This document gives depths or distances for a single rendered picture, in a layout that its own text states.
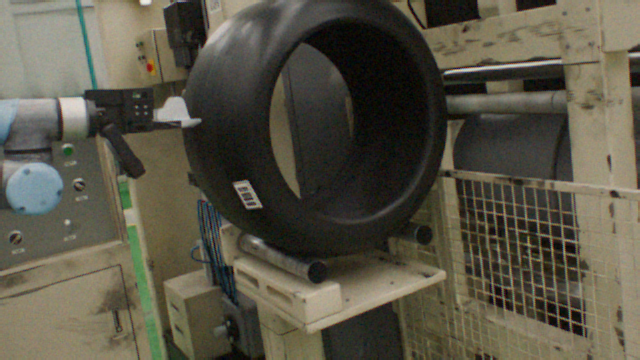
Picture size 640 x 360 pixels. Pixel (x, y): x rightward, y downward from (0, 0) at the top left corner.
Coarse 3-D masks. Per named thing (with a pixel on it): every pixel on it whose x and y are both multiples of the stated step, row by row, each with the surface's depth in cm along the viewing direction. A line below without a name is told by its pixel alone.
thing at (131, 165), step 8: (104, 128) 105; (112, 128) 105; (104, 136) 106; (112, 136) 105; (120, 136) 106; (112, 144) 105; (120, 144) 106; (112, 152) 109; (120, 152) 106; (128, 152) 107; (120, 160) 108; (128, 160) 107; (136, 160) 108; (128, 168) 107; (136, 168) 108; (144, 168) 109; (128, 176) 109; (136, 176) 108
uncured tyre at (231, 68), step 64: (320, 0) 115; (384, 0) 126; (256, 64) 109; (384, 64) 149; (192, 128) 120; (256, 128) 109; (384, 128) 155; (256, 192) 111; (320, 192) 150; (384, 192) 147; (320, 256) 124
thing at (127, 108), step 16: (96, 96) 104; (112, 96) 106; (128, 96) 106; (144, 96) 108; (96, 112) 103; (112, 112) 106; (128, 112) 106; (144, 112) 108; (96, 128) 103; (128, 128) 106
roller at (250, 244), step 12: (240, 240) 145; (252, 240) 141; (252, 252) 140; (264, 252) 134; (276, 252) 129; (288, 252) 126; (276, 264) 129; (288, 264) 124; (300, 264) 120; (312, 264) 117; (324, 264) 118; (300, 276) 120; (312, 276) 116; (324, 276) 118
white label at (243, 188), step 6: (246, 180) 109; (234, 186) 111; (240, 186) 110; (246, 186) 109; (240, 192) 111; (246, 192) 110; (252, 192) 109; (246, 198) 111; (252, 198) 110; (246, 204) 112; (252, 204) 111; (258, 204) 110
